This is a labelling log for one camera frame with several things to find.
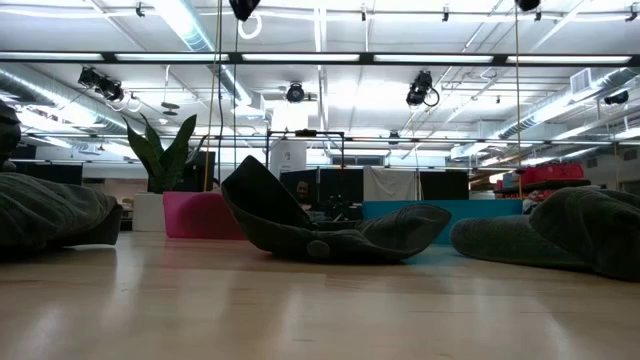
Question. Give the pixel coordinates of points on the white pillar sign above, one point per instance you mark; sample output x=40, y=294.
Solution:
x=288, y=156

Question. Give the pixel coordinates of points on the black monitor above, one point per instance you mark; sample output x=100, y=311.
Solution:
x=202, y=172

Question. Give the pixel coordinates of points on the red storage bins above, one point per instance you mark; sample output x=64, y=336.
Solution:
x=552, y=174

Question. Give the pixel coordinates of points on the green snake plant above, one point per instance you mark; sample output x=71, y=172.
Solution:
x=165, y=160

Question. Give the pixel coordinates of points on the black storage shelf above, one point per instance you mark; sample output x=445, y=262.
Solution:
x=545, y=185

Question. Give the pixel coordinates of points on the person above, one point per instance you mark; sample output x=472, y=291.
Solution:
x=303, y=191

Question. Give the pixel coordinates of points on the black partition panel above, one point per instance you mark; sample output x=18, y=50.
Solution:
x=445, y=185
x=50, y=174
x=335, y=182

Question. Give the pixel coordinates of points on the teal plastic bin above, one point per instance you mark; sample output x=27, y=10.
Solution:
x=480, y=209

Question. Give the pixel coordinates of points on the pink plastic bin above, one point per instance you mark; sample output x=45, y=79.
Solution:
x=200, y=215

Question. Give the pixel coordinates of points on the white planter box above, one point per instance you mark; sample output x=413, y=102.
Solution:
x=150, y=212

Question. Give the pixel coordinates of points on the white hanging cloth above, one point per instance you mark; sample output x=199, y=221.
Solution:
x=390, y=182

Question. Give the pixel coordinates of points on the black ceiling camera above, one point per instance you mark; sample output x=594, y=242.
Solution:
x=617, y=97
x=417, y=92
x=295, y=93
x=107, y=89

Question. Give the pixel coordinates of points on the black overhead frame bar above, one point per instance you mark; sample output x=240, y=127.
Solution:
x=367, y=58

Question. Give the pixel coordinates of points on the black stand frame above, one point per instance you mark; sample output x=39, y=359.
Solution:
x=306, y=132

